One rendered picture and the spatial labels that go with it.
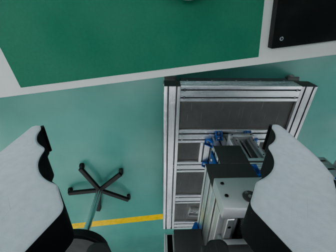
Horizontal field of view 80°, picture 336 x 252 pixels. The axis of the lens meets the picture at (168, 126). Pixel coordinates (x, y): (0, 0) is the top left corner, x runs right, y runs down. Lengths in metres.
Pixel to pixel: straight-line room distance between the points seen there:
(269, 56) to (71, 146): 1.45
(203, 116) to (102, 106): 0.68
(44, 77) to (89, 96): 0.85
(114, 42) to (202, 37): 0.21
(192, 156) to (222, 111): 0.37
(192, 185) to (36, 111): 1.20
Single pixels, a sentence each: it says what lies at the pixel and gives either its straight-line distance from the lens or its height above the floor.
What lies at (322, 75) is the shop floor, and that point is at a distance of 1.69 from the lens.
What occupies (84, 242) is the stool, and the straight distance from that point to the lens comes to 1.47.
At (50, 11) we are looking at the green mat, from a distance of 0.56.
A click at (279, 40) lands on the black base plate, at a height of 0.77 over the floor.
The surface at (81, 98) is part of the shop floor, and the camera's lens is 1.46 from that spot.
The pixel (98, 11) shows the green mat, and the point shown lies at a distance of 0.53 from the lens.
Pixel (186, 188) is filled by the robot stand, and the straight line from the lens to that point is 1.58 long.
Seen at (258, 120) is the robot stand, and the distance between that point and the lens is 1.34.
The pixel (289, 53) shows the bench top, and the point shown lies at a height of 0.75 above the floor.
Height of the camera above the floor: 1.26
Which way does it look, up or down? 60 degrees down
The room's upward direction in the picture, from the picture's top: 176 degrees clockwise
